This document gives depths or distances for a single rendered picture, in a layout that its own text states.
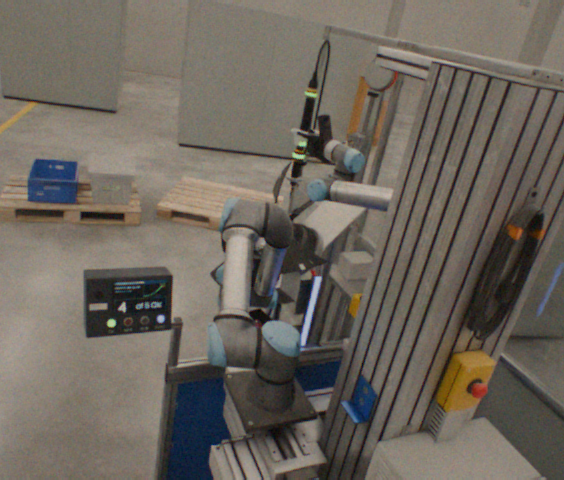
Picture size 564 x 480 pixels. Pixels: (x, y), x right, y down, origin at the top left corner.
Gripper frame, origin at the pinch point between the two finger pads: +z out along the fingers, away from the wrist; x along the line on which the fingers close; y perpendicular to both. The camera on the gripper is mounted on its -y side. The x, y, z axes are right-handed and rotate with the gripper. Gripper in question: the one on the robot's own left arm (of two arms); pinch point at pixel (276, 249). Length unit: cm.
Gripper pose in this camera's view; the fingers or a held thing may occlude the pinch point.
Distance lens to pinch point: 204.3
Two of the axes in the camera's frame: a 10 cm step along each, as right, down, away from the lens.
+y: -8.7, -2.5, 4.2
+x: -0.9, 9.3, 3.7
